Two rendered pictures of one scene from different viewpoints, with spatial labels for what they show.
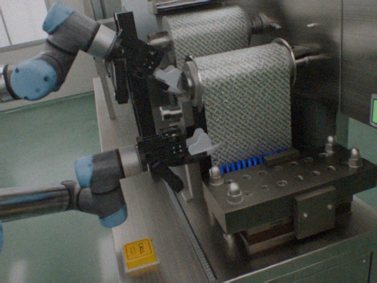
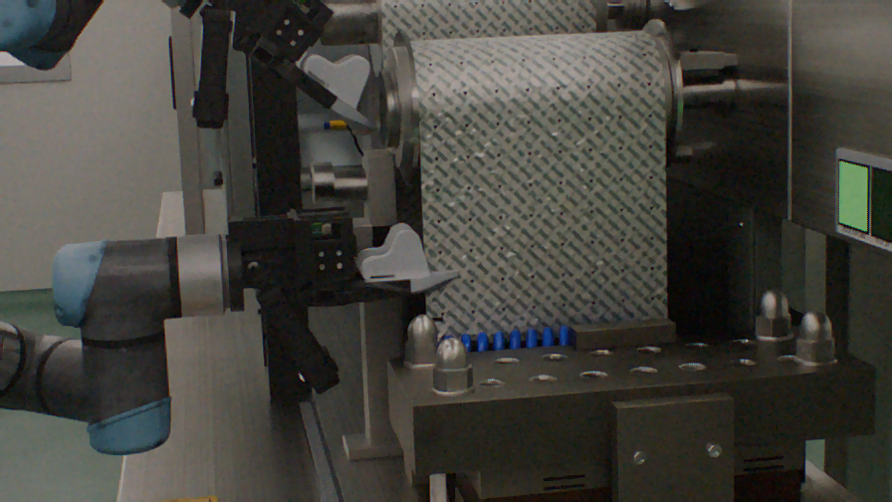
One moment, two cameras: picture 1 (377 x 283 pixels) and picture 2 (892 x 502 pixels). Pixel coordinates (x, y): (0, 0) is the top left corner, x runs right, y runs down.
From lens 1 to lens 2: 0.56 m
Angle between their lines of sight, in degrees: 14
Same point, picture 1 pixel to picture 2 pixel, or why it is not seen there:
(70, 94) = not seen: hidden behind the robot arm
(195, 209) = (369, 472)
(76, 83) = not seen: hidden behind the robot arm
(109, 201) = (126, 372)
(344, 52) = (794, 52)
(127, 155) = (195, 252)
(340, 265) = not seen: outside the picture
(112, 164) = (152, 267)
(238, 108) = (515, 182)
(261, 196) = (525, 389)
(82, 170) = (70, 268)
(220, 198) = (416, 386)
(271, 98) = (611, 170)
